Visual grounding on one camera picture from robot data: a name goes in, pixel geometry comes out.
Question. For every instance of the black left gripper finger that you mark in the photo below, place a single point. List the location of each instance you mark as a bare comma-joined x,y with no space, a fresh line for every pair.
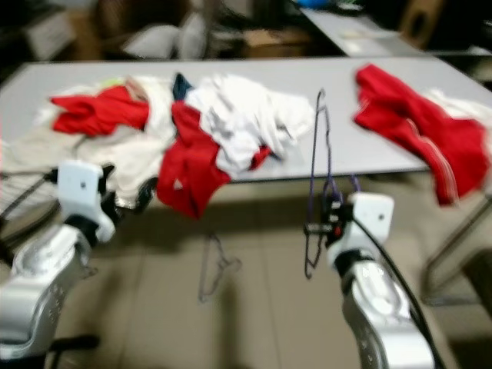
151,192

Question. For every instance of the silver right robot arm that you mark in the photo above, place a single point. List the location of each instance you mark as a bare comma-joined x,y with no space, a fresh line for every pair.
384,315

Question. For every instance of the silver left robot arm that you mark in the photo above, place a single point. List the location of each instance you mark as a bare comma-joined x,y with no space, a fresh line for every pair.
46,284

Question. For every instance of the beige trousers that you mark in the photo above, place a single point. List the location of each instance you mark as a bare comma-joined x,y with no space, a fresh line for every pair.
38,150

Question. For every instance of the red shirt with white stripe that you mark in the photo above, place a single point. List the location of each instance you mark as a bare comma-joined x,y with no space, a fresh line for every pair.
400,115

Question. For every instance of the tan spotted cloth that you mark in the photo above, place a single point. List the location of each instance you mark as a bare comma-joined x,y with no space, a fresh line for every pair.
134,87

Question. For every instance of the blue denim garment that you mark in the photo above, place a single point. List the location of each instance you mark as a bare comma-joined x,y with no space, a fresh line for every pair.
182,86

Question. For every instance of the white garment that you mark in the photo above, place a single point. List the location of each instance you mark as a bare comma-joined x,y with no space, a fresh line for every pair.
246,115
465,108

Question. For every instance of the grey pillow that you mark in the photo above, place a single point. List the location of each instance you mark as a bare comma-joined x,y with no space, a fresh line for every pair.
191,36
150,44

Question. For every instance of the printed cardboard box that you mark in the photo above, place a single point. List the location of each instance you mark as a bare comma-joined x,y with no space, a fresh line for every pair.
277,44

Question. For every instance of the white drawer cabinet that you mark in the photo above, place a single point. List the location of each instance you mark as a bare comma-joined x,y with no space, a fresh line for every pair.
48,36

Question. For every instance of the blue item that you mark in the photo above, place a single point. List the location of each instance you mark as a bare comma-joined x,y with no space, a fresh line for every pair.
311,4

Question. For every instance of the wooden speaker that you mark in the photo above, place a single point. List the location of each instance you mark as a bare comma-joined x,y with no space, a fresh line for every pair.
423,21

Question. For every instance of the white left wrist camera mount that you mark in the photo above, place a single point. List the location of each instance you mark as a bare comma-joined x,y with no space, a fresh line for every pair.
81,188

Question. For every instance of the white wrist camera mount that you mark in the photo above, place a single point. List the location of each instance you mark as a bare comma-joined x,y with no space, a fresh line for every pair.
373,215
81,188

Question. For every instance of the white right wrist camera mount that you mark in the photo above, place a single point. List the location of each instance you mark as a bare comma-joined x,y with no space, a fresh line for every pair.
373,215

